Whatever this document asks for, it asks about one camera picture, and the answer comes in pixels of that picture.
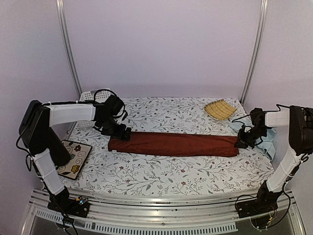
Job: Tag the white perforated plastic basket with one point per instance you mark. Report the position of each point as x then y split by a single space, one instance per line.
100 96

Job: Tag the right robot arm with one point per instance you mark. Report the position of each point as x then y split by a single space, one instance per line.
298 123

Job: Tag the left aluminium frame post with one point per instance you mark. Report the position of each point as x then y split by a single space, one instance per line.
66 40

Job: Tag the floral square ceramic plate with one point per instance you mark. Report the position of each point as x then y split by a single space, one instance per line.
78 153

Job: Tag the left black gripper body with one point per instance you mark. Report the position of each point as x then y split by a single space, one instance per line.
112 129

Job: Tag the light blue towel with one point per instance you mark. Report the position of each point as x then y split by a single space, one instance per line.
265 145

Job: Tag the woven bamboo tray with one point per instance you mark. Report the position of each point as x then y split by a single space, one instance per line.
219 110

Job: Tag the floral patterned table mat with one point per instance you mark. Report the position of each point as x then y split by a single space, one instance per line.
148 175

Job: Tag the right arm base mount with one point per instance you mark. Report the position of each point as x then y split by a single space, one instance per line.
247 205

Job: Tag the front aluminium rail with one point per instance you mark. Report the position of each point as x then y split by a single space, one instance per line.
114 214

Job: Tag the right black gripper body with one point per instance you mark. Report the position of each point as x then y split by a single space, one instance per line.
250 138

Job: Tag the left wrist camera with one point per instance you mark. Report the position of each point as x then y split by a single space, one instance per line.
124 115

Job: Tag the dark red towel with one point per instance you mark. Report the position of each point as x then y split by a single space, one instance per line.
176 145

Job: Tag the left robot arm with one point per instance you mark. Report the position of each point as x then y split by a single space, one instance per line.
43 145

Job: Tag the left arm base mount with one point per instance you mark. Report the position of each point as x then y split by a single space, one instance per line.
79 208

